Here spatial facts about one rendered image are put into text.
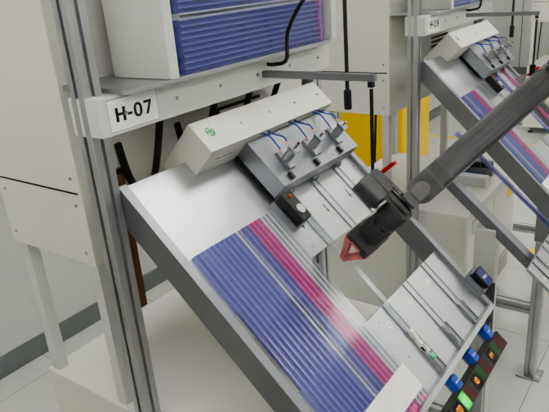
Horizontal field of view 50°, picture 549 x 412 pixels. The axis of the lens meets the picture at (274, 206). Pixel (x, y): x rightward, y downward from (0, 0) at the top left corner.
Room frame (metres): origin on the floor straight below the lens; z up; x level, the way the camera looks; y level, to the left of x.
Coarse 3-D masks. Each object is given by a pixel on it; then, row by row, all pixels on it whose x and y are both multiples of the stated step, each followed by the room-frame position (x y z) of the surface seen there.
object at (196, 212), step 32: (160, 192) 1.11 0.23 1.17; (192, 192) 1.15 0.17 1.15; (224, 192) 1.20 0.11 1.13; (256, 192) 1.24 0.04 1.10; (320, 192) 1.35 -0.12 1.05; (352, 192) 1.41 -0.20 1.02; (160, 224) 1.04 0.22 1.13; (192, 224) 1.08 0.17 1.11; (224, 224) 1.12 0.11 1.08; (352, 224) 1.31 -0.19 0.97; (192, 256) 1.01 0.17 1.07
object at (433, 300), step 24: (432, 264) 1.33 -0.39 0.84; (408, 288) 1.22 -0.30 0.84; (432, 288) 1.26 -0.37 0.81; (456, 288) 1.30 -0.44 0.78; (384, 312) 1.12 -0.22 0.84; (408, 312) 1.15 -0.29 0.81; (432, 312) 1.19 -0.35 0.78; (456, 312) 1.22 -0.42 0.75; (480, 312) 1.27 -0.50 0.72; (384, 336) 1.06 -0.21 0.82; (408, 336) 1.09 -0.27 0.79; (432, 336) 1.12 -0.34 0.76; (456, 336) 1.16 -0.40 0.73; (408, 360) 1.04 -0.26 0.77; (432, 360) 1.06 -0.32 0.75; (432, 384) 1.01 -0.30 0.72; (312, 408) 0.85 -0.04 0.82
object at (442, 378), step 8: (488, 312) 1.25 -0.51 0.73; (480, 320) 1.21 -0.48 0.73; (472, 328) 1.19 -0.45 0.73; (472, 336) 1.15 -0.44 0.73; (464, 344) 1.12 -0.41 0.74; (456, 352) 1.10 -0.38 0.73; (464, 352) 1.10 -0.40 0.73; (456, 360) 1.07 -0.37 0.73; (448, 368) 1.04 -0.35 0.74; (440, 376) 1.02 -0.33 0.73; (448, 376) 1.02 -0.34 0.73; (440, 384) 0.99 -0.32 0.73; (432, 392) 0.97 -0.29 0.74; (432, 400) 0.95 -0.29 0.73; (424, 408) 0.93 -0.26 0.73
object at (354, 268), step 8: (312, 216) 1.25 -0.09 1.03; (312, 224) 1.24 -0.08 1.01; (320, 224) 1.24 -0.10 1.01; (320, 232) 1.23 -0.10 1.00; (328, 240) 1.21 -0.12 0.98; (336, 248) 1.20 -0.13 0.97; (352, 264) 1.18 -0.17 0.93; (360, 272) 1.17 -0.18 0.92; (368, 280) 1.16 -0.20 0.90; (368, 288) 1.15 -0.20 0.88; (376, 288) 1.15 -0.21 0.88; (376, 296) 1.14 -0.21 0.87; (384, 304) 1.13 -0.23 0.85; (392, 312) 1.12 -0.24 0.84; (400, 320) 1.11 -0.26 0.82; (408, 328) 1.10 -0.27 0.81; (432, 352) 1.07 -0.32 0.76
